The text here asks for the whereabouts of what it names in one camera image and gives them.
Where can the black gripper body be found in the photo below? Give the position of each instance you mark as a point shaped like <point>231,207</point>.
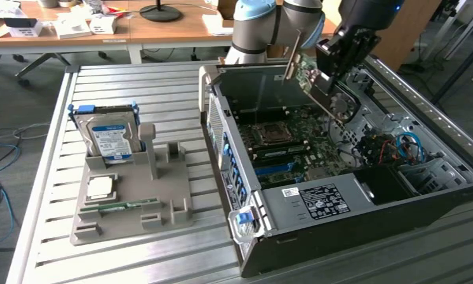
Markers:
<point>368,13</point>

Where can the graphics card with black fan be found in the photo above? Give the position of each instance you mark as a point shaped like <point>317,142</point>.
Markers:
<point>339,103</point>

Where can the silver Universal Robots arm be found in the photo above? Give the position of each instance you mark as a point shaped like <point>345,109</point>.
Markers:
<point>256,32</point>

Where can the wooden cabinet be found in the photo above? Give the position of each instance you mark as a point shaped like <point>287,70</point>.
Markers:
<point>401,41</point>

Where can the CPU socket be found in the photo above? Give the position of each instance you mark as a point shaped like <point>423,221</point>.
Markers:
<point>275,133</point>

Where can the white paper stack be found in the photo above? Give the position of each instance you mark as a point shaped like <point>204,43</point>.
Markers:
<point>217,25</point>

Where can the brown cardboard box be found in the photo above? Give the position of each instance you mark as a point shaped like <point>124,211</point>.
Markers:
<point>225,10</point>

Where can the green motherboard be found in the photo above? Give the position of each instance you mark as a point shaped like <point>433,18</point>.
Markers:
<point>300,154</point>

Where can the blue expansion slot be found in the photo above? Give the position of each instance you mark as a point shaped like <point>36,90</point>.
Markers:
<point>273,169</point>

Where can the black fan shroud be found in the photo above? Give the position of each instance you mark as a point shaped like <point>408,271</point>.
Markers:
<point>387,183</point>

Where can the wooden desk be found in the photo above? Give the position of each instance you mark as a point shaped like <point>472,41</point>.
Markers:
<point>161,32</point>

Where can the black monitor stand base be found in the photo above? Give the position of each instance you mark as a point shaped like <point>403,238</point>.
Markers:
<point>160,14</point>

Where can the metal disk bay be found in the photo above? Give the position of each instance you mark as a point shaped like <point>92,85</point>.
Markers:
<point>433,177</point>

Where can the grey power supply unit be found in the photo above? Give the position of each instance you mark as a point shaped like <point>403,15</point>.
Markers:
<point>292,207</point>

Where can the blue case latch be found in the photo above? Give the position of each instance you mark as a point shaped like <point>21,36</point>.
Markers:
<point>245,218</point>

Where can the small white printed box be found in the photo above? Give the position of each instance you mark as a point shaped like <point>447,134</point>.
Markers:
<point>103,26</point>

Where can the open black PC case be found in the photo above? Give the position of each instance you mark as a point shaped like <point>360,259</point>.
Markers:
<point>359,236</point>

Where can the hard disk in blue carrier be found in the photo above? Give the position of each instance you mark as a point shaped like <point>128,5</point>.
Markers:
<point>111,139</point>

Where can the grey parts rack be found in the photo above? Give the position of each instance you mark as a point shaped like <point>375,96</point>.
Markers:
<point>141,183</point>

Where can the large white box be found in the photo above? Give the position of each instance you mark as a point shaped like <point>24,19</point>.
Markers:
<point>72,28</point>

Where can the tape roll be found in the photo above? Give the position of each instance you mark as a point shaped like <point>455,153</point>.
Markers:
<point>68,3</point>

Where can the green RAM stick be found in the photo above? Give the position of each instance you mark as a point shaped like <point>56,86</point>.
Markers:
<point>121,204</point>

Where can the silver CPU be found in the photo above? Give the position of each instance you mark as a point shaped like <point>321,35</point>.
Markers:
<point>101,188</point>

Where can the grey metal cup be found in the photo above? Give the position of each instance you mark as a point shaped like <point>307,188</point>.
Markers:
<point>48,3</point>

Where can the white box with black lid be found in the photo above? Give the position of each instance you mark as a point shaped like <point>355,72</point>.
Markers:
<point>23,28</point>

